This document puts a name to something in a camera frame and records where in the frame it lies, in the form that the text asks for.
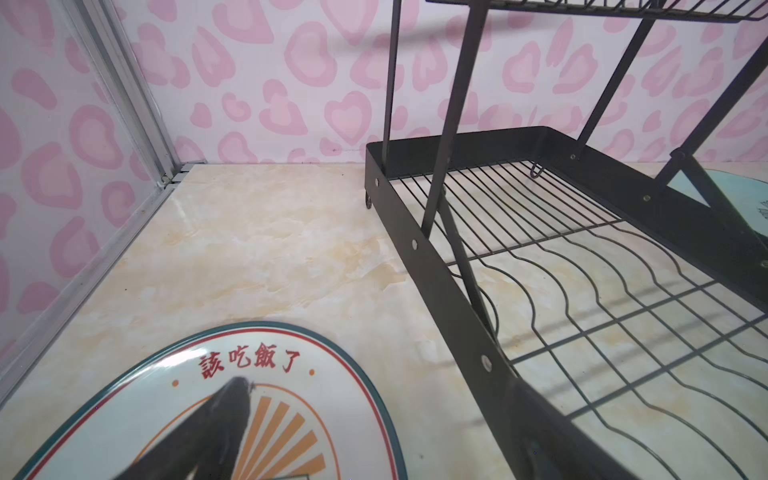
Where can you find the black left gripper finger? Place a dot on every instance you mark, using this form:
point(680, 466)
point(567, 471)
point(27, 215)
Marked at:
point(206, 444)

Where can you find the orange sunburst plate left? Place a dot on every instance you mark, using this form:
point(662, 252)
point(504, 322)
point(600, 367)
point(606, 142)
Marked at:
point(314, 413)

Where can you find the light blue flower plate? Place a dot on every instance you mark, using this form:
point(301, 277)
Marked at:
point(748, 196)

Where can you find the black wire dish rack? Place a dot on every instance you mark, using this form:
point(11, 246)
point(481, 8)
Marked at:
point(607, 325)

